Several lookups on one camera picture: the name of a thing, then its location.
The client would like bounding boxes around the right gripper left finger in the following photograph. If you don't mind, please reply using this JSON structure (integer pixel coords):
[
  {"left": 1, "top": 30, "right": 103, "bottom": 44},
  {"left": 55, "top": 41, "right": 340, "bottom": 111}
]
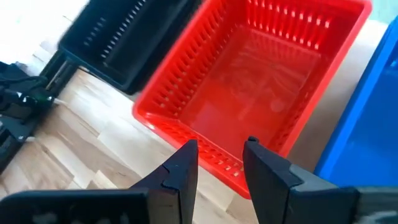
[{"left": 0, "top": 139, "right": 200, "bottom": 224}]

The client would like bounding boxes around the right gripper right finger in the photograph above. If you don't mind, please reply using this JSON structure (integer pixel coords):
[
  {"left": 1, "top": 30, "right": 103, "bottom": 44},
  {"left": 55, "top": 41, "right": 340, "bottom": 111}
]
[{"left": 242, "top": 136, "right": 398, "bottom": 224}]

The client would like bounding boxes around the red plastic slotted basket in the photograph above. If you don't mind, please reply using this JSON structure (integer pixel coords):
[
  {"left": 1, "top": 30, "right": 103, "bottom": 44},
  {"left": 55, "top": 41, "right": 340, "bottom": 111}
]
[{"left": 132, "top": 0, "right": 373, "bottom": 200}]

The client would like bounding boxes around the blue plastic slotted basket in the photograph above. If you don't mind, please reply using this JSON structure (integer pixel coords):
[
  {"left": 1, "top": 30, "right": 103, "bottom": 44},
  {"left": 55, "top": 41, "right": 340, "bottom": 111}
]
[{"left": 313, "top": 15, "right": 398, "bottom": 188}]

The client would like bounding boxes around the black plastic slotted basket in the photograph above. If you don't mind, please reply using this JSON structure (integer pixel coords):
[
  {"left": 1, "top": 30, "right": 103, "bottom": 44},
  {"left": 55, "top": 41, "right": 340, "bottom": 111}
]
[{"left": 58, "top": 0, "right": 203, "bottom": 96}]

